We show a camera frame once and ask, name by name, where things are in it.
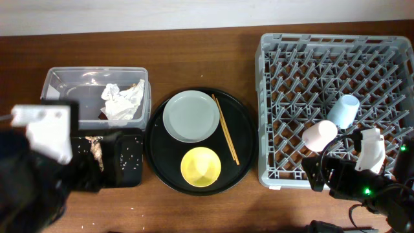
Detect pink cup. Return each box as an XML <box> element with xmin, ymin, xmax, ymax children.
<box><xmin>302</xmin><ymin>120</ymin><xmax>338</xmax><ymax>152</ymax></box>

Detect brown coffee sachet wrapper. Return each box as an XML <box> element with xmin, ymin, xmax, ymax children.
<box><xmin>98</xmin><ymin>113</ymin><xmax>107</xmax><ymax>120</ymax></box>

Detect blue cup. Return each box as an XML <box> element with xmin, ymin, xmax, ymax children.
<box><xmin>327</xmin><ymin>94</ymin><xmax>360</xmax><ymax>129</ymax></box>

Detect white napkin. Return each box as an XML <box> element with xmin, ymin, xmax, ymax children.
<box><xmin>101</xmin><ymin>80</ymin><xmax>146</xmax><ymax>120</ymax></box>

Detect small white tissue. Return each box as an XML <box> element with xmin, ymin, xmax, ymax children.
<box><xmin>101</xmin><ymin>83</ymin><xmax>120</xmax><ymax>101</ymax></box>

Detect wooden chopstick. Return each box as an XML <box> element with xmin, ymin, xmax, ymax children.
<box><xmin>212</xmin><ymin>94</ymin><xmax>235</xmax><ymax>161</ymax></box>
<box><xmin>224</xmin><ymin>118</ymin><xmax>240</xmax><ymax>166</ymax></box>

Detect yellow bowl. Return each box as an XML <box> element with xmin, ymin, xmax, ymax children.
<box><xmin>180</xmin><ymin>147</ymin><xmax>221</xmax><ymax>188</ymax></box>

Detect grey plate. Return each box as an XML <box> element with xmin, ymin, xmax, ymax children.
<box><xmin>162</xmin><ymin>90</ymin><xmax>220</xmax><ymax>143</ymax></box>

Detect food scraps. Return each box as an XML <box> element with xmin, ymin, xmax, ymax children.
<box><xmin>85</xmin><ymin>136</ymin><xmax>104</xmax><ymax>172</ymax></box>

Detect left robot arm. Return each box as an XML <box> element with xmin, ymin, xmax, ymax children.
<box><xmin>1</xmin><ymin>130</ymin><xmax>124</xmax><ymax>232</ymax></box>

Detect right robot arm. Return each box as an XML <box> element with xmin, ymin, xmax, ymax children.
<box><xmin>301</xmin><ymin>135</ymin><xmax>413</xmax><ymax>232</ymax></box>

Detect grey dishwasher rack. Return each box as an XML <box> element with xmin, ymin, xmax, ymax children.
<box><xmin>255</xmin><ymin>33</ymin><xmax>413</xmax><ymax>189</ymax></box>

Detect black rectangular tray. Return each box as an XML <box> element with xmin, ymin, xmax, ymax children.
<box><xmin>69</xmin><ymin>127</ymin><xmax>144</xmax><ymax>188</ymax></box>

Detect round black tray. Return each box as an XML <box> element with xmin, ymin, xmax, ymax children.
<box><xmin>144</xmin><ymin>87</ymin><xmax>258</xmax><ymax>196</ymax></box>

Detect clear plastic bin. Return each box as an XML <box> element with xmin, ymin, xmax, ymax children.
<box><xmin>41</xmin><ymin>67</ymin><xmax>151</xmax><ymax>130</ymax></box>

